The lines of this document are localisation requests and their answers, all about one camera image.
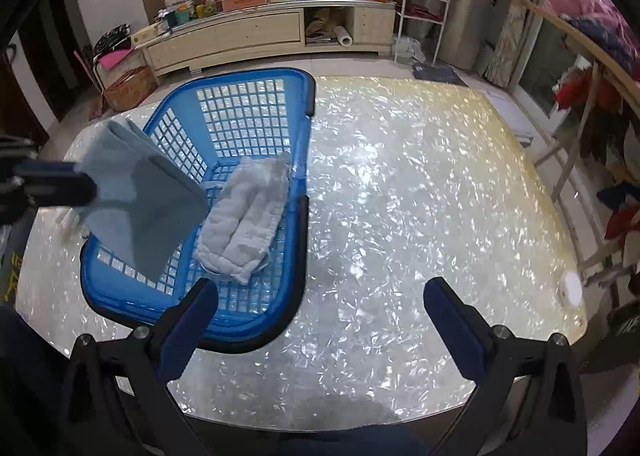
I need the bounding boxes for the white wire shelf rack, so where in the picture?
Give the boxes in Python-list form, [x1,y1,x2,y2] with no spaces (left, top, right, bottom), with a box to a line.
[387,0,457,65]

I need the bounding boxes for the person's blue trousers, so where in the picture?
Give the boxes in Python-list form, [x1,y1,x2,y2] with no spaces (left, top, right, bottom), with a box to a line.
[280,426,431,456]

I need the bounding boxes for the white plastic bag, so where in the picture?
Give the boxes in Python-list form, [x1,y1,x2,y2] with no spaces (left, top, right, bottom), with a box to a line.
[395,36,426,65]

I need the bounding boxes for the beige low cabinet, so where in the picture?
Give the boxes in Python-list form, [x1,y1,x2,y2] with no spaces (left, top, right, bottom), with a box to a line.
[140,1,398,78]

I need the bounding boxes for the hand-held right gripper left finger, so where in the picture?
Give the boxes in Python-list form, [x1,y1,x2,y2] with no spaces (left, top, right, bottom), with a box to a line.
[59,278,221,456]

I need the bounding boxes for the white cloth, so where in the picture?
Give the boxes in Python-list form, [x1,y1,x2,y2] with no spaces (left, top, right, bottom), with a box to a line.
[80,117,210,280]

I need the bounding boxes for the beige flat box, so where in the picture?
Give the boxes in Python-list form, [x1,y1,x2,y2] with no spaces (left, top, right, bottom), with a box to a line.
[131,23,169,48]

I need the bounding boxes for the patterned curtain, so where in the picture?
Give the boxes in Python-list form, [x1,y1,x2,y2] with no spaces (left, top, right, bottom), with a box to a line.
[492,0,551,89]

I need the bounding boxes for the white quilted towel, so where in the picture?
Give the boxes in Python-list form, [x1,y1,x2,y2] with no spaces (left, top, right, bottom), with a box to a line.
[192,152,292,286]

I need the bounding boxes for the pink clothes pile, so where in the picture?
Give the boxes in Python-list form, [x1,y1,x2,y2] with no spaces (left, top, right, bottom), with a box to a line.
[545,0,640,82]

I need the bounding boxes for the blue plastic basket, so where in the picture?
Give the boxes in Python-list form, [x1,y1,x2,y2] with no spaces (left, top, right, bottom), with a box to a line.
[80,67,317,355]

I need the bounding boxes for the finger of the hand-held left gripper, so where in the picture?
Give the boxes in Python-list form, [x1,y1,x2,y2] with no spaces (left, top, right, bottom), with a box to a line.
[14,161,98,209]

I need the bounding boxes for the red garment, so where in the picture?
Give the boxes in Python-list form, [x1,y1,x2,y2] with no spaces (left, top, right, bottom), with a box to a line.
[552,68,623,110]

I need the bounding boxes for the wooden clothes rack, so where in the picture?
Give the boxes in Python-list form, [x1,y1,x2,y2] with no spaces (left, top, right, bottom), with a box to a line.
[517,0,640,287]

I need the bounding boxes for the brown cardboard box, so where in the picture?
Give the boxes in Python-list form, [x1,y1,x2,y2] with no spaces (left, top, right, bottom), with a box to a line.
[102,66,159,113]

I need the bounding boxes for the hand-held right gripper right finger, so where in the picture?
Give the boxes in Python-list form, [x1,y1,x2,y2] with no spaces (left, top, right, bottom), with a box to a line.
[422,277,589,456]

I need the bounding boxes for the pink folder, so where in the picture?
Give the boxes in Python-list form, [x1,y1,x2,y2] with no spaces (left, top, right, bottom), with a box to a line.
[97,48,133,71]

